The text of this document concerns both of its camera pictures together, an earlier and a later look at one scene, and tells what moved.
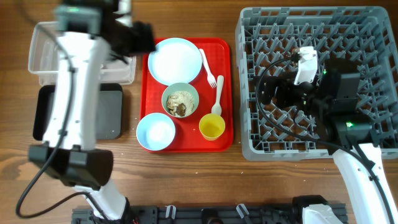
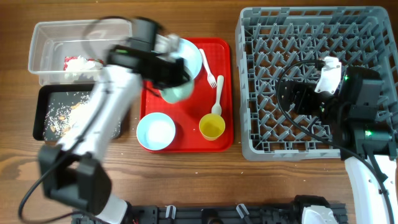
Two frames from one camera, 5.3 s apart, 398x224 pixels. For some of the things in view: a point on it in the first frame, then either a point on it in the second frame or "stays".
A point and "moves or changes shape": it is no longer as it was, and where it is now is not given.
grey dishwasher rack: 266,38 stays
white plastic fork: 211,79 stays
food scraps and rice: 180,103 moves or changes shape
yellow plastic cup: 211,126 stays
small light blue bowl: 155,132 stays
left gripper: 145,42 -> 181,76
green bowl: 180,87 moves or changes shape
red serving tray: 202,109 stays
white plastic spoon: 216,108 stays
